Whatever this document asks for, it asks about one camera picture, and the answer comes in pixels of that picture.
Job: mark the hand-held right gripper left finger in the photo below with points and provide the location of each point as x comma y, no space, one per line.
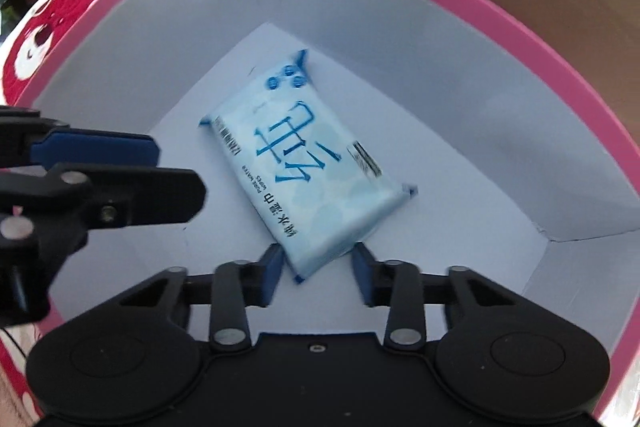
272,276

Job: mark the blue wet wipes pack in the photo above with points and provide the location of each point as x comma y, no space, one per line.
300,167

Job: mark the printed bear blanket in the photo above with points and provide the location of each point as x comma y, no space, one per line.
60,7

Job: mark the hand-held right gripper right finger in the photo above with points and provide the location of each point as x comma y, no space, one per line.
362,276

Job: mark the pink cardboard box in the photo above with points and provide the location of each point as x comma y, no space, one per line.
400,57

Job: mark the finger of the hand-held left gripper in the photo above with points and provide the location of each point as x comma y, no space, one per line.
95,148
140,194

